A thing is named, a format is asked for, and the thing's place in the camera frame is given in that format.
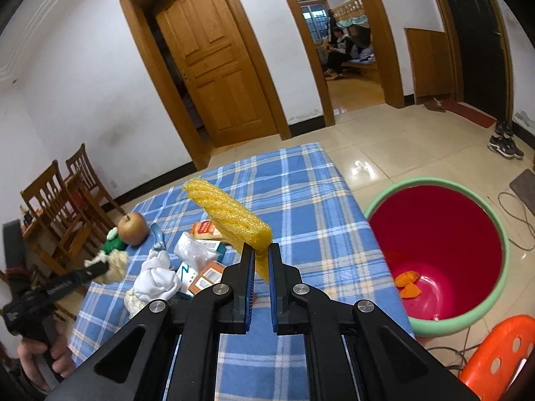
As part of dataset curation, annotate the orange snack packet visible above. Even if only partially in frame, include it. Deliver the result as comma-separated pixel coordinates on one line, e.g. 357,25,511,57
191,220,229,244

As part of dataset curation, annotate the dark entrance door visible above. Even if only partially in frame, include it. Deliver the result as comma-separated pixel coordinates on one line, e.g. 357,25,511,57
432,0,513,123

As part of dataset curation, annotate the yellow foam fruit net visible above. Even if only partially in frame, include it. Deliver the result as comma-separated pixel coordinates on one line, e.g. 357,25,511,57
183,178,273,282

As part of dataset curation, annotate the red bucket with green rim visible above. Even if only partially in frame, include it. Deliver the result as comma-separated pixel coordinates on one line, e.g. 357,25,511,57
362,177,512,338

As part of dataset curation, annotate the wooden panel door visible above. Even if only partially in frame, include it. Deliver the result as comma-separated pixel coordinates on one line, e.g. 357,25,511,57
154,0,279,149

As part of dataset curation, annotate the grey floor mat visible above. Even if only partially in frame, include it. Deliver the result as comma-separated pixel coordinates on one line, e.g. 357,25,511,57
509,169,535,206

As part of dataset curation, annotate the white teal packet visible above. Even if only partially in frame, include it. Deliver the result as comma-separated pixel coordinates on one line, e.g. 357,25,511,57
175,262,200,298

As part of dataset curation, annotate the orange white packet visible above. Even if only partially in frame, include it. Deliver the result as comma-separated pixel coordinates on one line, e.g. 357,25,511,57
188,261,229,298

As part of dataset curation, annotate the orange plastic stool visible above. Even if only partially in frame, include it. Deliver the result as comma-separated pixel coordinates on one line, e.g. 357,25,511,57
457,315,535,401

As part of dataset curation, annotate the light blue plastic piece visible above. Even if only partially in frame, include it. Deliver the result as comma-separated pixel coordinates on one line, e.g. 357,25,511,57
149,223,168,252

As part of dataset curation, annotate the cream fluffy wad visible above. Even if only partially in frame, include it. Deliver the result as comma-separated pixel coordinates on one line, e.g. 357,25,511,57
85,250,129,285

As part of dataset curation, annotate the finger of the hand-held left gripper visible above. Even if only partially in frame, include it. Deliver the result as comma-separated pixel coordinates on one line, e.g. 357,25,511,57
43,264,110,302

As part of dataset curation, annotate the wooden table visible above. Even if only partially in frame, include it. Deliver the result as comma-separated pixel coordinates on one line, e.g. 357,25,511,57
22,216,73,270

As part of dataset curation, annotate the low wooden wall panel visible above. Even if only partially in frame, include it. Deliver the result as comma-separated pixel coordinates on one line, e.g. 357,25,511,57
404,27,455,106

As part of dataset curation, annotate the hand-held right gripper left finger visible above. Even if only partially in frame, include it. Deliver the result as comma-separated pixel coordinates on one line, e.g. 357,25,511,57
46,244,255,401

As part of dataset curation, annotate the white plastic bag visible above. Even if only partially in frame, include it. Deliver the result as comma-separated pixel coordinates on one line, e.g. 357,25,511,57
173,231,221,269

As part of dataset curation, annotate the person's left hand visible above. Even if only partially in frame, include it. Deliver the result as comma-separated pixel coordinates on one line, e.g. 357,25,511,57
17,329,79,390

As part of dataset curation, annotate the floor cable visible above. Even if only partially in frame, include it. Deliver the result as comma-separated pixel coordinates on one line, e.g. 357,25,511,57
497,191,535,252

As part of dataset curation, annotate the wooden bunk bed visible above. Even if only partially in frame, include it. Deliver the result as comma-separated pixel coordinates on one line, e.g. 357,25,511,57
335,0,380,81

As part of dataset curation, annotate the red doormat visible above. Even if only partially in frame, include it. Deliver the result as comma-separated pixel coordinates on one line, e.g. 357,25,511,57
440,99,498,130

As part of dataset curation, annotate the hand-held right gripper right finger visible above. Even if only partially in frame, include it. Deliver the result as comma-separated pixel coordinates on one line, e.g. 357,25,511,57
269,242,480,401

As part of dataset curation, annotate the red yellow apple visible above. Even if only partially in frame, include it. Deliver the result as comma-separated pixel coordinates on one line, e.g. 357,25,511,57
117,213,149,246

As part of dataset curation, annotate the wooden chair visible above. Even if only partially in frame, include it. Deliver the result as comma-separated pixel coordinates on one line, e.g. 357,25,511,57
65,144,126,219
20,160,98,260

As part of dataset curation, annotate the white crumpled cloth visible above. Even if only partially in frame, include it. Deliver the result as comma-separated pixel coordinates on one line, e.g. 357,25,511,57
124,250,183,319

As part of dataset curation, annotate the green clover-shaped container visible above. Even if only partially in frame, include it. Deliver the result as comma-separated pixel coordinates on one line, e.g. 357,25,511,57
103,228,127,256

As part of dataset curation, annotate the blue plaid blanket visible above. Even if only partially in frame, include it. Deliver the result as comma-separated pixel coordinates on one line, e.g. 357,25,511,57
68,142,415,401

